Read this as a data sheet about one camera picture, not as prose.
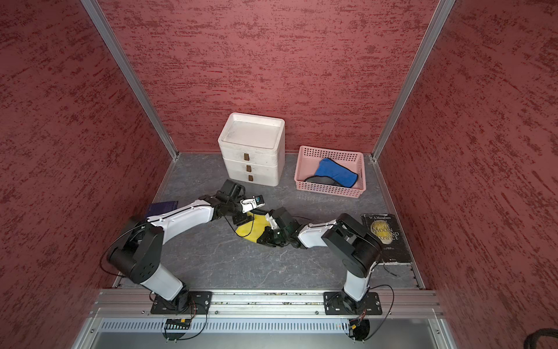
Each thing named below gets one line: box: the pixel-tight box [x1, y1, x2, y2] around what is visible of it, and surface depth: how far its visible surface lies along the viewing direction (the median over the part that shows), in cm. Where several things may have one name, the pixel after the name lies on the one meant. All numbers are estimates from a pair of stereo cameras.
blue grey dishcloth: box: [314, 157, 359, 188], surface depth 112 cm
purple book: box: [146, 200, 179, 219], surface depth 100 cm
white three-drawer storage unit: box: [217, 111, 286, 187], surface depth 99 cm
